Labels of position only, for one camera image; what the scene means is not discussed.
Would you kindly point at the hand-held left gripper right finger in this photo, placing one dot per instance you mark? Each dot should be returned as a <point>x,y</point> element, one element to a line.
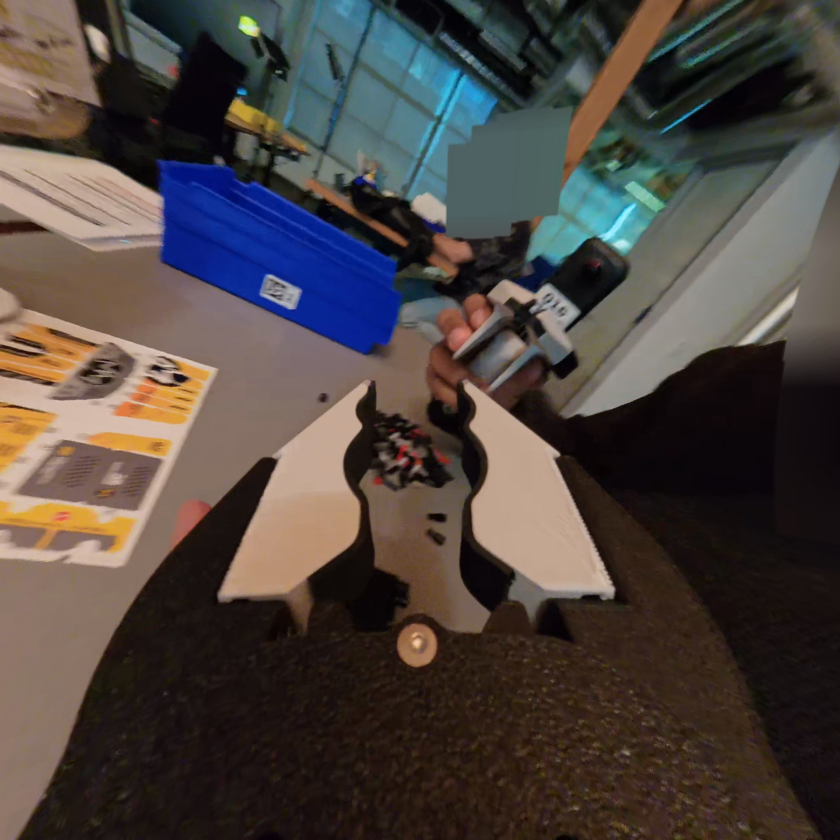
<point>538,518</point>

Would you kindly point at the person's left hand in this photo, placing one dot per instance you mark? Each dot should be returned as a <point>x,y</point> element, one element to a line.
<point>190,520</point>

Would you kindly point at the white paper document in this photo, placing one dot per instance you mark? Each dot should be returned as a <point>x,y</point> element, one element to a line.
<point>79,197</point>

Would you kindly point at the person's right hand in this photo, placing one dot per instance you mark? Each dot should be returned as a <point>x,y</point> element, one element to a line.
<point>453,328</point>

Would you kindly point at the camera tripod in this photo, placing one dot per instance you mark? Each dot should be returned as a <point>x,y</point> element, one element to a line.
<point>272,56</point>
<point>334,65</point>

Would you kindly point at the instruction booklet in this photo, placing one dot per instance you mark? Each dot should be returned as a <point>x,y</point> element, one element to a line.
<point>39,52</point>

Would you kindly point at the black chair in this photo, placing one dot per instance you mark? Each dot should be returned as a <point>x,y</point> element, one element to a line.
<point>207,92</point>

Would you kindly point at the pile of small connector pins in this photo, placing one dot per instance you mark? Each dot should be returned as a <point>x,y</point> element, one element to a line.
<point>407,453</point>

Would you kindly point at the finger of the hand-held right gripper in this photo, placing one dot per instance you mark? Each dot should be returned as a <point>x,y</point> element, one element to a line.
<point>505,308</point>
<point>558,351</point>

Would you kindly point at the wooden table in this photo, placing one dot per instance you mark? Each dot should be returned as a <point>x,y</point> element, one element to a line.
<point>367,220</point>

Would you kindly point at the wooden beam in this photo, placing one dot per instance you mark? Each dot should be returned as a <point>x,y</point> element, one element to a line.
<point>617,72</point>

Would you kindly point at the yellow grey sticker sheet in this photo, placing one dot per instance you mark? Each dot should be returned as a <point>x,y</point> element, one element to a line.
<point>98,459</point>

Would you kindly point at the blue plastic bin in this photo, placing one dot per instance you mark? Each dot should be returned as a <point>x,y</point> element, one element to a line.
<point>262,249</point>

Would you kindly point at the person's right forearm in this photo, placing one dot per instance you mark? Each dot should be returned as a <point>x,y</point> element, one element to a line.
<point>656,426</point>

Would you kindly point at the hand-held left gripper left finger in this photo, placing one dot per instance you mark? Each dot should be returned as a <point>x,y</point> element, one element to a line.
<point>295,518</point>

